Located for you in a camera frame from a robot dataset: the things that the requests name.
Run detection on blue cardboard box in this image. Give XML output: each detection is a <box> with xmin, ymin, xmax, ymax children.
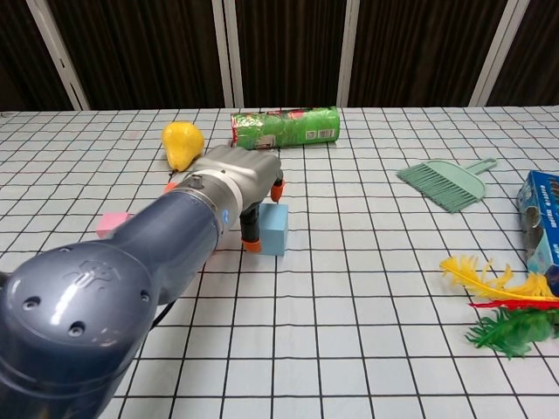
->
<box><xmin>516</xmin><ymin>170</ymin><xmax>559</xmax><ymax>276</ymax></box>

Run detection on green plastic hand brush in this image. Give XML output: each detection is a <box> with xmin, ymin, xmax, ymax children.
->
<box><xmin>396</xmin><ymin>157</ymin><xmax>499</xmax><ymax>214</ymax></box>

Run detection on green snack can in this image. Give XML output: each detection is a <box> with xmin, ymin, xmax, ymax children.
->
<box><xmin>230</xmin><ymin>106</ymin><xmax>342</xmax><ymax>153</ymax></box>

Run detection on yellow pear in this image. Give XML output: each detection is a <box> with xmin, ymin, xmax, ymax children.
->
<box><xmin>161</xmin><ymin>121</ymin><xmax>205</xmax><ymax>173</ymax></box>

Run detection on medium blue foam cube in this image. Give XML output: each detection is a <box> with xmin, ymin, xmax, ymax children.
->
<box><xmin>257</xmin><ymin>203</ymin><xmax>289</xmax><ymax>257</ymax></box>

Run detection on white checkered tablecloth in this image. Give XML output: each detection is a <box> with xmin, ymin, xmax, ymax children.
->
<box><xmin>0</xmin><ymin>106</ymin><xmax>559</xmax><ymax>419</ymax></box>

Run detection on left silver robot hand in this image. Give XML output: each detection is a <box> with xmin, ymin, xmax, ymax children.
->
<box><xmin>196</xmin><ymin>145</ymin><xmax>288</xmax><ymax>255</ymax></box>

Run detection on dark folding partition screen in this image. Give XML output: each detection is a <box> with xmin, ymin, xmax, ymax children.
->
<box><xmin>0</xmin><ymin>0</ymin><xmax>559</xmax><ymax>111</ymax></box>

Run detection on colourful feather shuttlecock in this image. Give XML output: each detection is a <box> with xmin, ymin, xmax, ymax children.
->
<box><xmin>439</xmin><ymin>255</ymin><xmax>559</xmax><ymax>360</ymax></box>

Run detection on small pink foam cube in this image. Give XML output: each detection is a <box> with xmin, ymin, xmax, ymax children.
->
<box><xmin>96</xmin><ymin>211</ymin><xmax>135</xmax><ymax>240</ymax></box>

